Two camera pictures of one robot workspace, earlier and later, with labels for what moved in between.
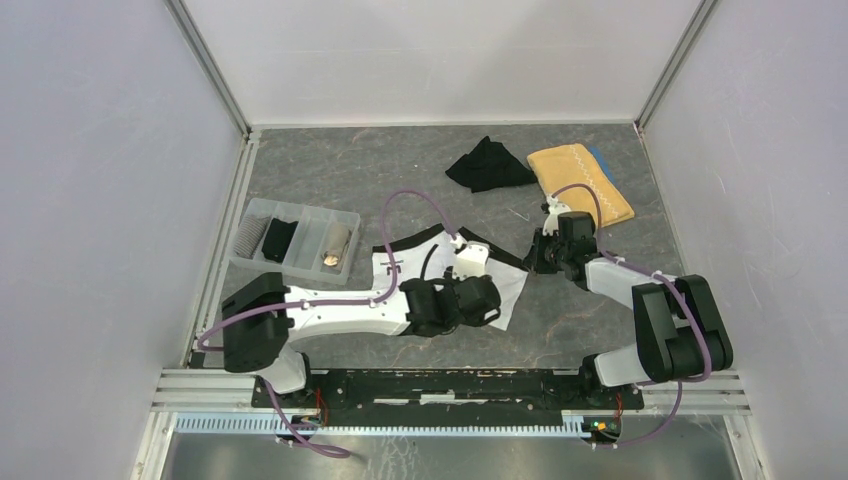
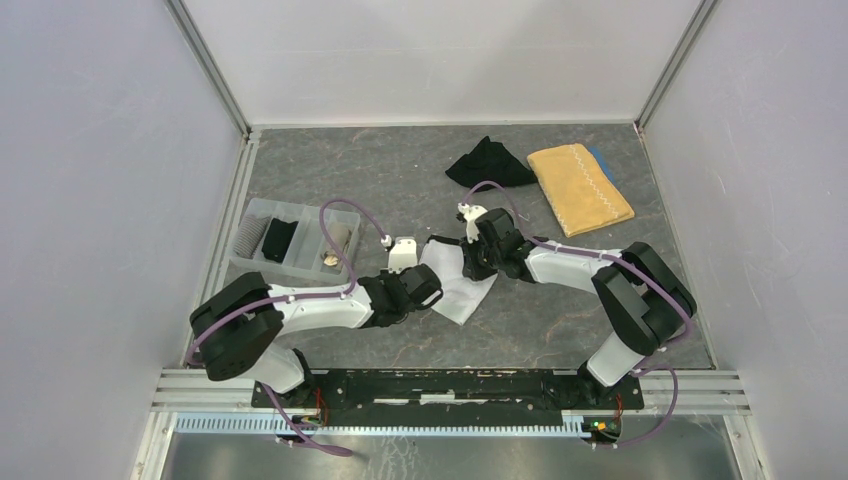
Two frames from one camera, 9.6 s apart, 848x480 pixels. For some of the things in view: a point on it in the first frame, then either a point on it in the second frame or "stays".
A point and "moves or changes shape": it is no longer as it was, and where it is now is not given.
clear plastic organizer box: x=304 y=243 stays
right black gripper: x=533 y=260 to x=471 y=268
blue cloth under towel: x=594 y=150 stays
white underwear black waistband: x=432 y=254 moves or changes shape
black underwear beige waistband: x=278 y=239 stays
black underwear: x=489 y=165 stays
